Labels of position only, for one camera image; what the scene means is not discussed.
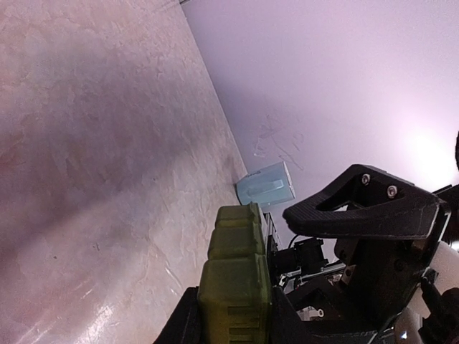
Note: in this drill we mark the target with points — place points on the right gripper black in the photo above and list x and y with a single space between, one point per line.
378 291

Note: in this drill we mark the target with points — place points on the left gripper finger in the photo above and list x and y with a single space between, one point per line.
184 324

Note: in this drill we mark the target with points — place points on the light blue mug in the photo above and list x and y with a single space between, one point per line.
268 186

